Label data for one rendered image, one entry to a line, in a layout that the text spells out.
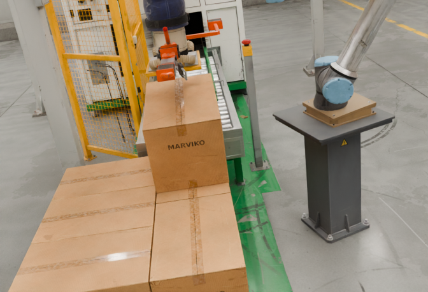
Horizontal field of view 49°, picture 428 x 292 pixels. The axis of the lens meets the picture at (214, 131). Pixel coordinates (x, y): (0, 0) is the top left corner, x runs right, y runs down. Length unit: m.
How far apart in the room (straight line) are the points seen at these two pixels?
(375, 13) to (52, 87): 2.43
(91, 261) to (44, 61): 1.93
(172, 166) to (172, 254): 0.55
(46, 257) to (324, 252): 1.54
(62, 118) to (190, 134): 1.68
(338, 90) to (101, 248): 1.37
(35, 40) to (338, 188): 2.37
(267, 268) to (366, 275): 0.54
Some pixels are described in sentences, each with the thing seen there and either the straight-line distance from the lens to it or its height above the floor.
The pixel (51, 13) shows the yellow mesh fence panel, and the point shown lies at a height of 1.35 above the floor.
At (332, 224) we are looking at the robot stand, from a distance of 2.97.
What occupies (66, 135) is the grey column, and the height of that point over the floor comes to 0.47.
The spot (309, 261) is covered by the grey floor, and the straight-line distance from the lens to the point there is 2.85.
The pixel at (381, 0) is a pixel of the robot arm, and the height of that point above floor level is 1.41.
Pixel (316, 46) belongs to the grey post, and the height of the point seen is 0.34.
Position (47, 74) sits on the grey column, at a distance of 3.78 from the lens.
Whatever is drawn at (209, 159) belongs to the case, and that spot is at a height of 0.71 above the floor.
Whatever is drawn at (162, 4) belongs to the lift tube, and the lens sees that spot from 2.43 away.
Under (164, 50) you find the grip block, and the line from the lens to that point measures 2.28.
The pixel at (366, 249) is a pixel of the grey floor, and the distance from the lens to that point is 2.95.
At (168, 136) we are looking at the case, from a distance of 2.39.
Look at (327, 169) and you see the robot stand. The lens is 2.76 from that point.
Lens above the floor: 1.81
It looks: 23 degrees down
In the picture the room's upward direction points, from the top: 8 degrees counter-clockwise
